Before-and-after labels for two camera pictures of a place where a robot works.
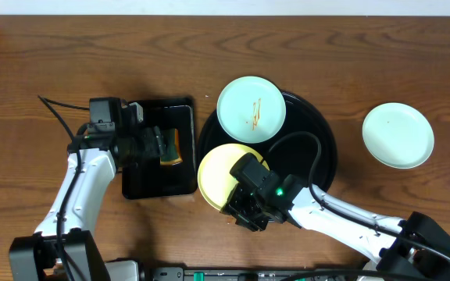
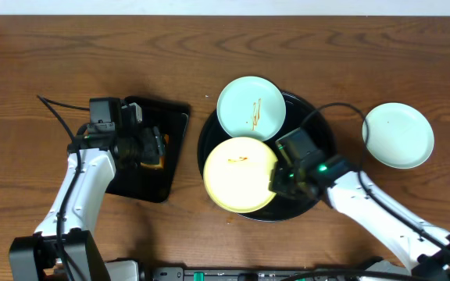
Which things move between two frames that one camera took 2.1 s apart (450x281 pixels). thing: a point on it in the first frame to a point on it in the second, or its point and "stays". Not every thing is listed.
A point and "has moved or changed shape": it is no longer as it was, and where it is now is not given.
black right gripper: [234, 207] to [276, 183]
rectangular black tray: [147, 180] has moved or changed shape
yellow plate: [215, 182] has moved or changed shape
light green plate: [398, 135] stays
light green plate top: [251, 109] stays
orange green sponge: [170, 147] to [162, 158]
